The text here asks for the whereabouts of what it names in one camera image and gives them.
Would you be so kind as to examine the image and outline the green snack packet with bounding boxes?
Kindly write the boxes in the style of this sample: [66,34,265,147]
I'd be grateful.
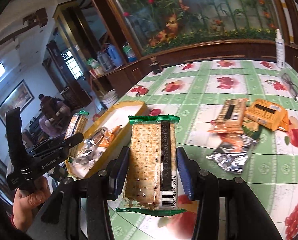
[242,118,262,140]

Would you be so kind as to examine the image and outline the silver foil snack bag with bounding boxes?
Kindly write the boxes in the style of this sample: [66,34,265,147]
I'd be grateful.
[206,134,259,175]

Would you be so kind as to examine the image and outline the small dark ink bottle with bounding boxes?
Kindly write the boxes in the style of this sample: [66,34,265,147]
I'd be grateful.
[150,56,163,75]

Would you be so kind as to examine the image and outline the green cracker packet with barcode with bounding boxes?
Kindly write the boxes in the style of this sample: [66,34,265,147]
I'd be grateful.
[116,115,184,217]

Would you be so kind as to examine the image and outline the orange snack packet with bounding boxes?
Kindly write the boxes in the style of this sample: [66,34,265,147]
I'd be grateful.
[244,99,289,132]

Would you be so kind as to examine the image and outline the green-label plastic bottle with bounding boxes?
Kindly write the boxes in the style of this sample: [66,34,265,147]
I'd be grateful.
[122,42,137,63]

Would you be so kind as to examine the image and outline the orange-edged cracker packet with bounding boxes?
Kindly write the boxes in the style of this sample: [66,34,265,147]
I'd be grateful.
[208,98,248,134]

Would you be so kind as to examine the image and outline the blue thermos jug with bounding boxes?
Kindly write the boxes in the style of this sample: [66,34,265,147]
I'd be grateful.
[107,43,123,67]

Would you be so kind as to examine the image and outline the person's left hand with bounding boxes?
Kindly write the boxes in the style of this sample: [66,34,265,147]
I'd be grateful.
[12,176,51,232]

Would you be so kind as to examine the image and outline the yellow cardboard tray box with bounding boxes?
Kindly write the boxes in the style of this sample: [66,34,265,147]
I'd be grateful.
[65,101,149,179]

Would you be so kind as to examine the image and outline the red broom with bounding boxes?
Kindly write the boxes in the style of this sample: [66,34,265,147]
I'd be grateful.
[92,97,103,122]

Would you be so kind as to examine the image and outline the framed wall painting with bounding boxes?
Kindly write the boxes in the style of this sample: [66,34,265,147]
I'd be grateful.
[0,80,34,126]

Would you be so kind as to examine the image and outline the white plastic bucket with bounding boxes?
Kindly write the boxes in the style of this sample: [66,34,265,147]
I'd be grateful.
[101,89,118,109]

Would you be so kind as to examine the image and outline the white spray bottle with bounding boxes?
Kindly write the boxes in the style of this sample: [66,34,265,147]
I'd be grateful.
[275,29,285,69]

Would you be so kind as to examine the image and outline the black eyeglasses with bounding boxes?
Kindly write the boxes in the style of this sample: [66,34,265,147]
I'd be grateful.
[281,73,298,102]

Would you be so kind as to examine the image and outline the clear plastic water jug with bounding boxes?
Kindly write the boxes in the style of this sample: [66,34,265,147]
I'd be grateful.
[97,50,113,71]

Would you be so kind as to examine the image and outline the dark wooden cabinet counter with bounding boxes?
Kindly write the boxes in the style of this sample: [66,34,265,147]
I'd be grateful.
[89,39,298,98]

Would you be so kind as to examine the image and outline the large floral aquarium panel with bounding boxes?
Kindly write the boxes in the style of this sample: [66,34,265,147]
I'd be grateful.
[113,0,279,55]

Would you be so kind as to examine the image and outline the seated person in background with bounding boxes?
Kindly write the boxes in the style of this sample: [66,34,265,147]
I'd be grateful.
[38,94,71,138]

